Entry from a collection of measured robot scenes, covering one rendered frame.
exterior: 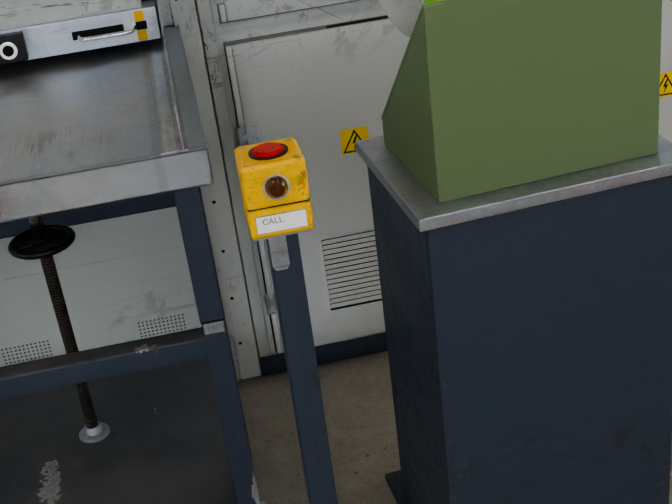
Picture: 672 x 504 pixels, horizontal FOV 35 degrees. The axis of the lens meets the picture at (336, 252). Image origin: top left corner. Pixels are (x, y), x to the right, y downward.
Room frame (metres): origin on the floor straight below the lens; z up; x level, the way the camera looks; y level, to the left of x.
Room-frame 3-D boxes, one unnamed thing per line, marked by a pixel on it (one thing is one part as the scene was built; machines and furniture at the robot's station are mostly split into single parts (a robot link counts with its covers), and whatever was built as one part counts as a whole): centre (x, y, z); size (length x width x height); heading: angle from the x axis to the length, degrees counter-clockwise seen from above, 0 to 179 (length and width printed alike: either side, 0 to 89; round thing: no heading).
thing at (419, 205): (1.49, -0.29, 0.74); 0.42 x 0.32 x 0.02; 101
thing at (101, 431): (1.70, 0.51, 0.18); 0.06 x 0.06 x 0.02
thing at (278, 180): (1.18, 0.06, 0.87); 0.03 x 0.01 x 0.03; 97
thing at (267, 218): (1.23, 0.07, 0.85); 0.08 x 0.08 x 0.10; 7
